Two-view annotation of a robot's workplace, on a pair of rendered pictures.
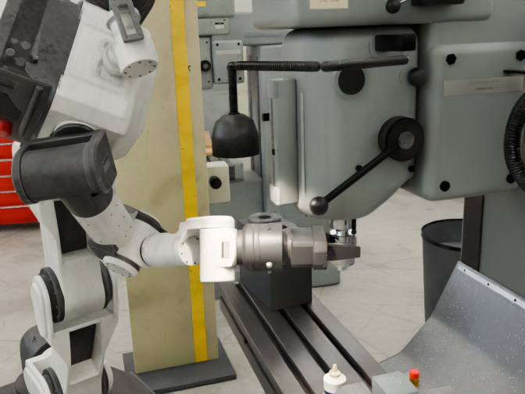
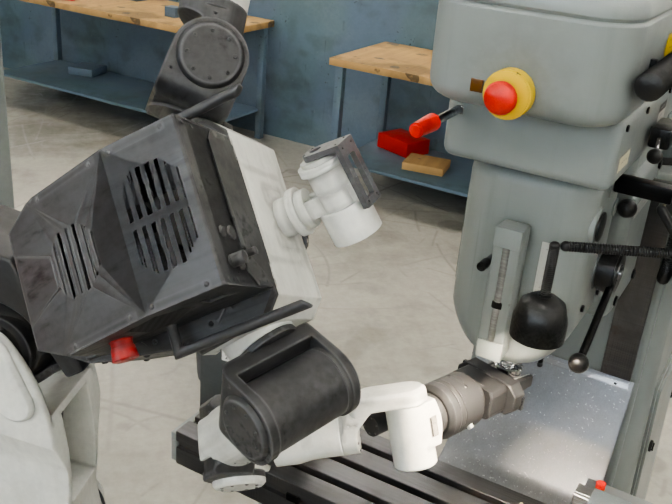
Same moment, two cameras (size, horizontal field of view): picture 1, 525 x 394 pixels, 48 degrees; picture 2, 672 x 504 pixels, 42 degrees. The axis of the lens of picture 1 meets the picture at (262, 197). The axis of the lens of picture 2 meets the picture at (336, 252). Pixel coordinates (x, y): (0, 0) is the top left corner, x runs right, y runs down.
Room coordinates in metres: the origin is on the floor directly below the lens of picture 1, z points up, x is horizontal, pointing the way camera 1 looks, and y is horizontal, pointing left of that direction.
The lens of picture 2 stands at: (0.37, 0.95, 2.00)
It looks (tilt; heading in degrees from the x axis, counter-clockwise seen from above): 24 degrees down; 314
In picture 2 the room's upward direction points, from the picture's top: 5 degrees clockwise
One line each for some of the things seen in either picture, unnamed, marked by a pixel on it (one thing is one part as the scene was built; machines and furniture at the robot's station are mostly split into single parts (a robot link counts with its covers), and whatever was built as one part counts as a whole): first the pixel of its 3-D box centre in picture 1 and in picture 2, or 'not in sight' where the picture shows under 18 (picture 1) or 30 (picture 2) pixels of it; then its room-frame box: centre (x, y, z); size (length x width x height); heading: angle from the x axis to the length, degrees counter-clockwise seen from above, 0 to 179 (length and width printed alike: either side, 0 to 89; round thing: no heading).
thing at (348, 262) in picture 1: (341, 249); not in sight; (1.02, -0.14, 1.23); 0.05 x 0.05 x 0.05
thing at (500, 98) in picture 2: not in sight; (501, 97); (0.95, 0.10, 1.76); 0.04 x 0.03 x 0.04; 16
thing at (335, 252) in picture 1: (343, 252); (520, 386); (0.99, -0.14, 1.24); 0.06 x 0.02 x 0.03; 88
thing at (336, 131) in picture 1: (344, 122); (531, 250); (1.02, -0.15, 1.47); 0.21 x 0.19 x 0.32; 16
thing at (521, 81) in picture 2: not in sight; (508, 93); (0.96, 0.08, 1.76); 0.06 x 0.02 x 0.06; 16
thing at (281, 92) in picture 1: (282, 141); (502, 291); (0.99, -0.04, 1.44); 0.04 x 0.04 x 0.21; 16
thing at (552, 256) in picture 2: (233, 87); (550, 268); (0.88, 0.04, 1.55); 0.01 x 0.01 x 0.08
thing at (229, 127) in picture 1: (234, 133); (540, 315); (0.88, 0.04, 1.48); 0.07 x 0.07 x 0.06
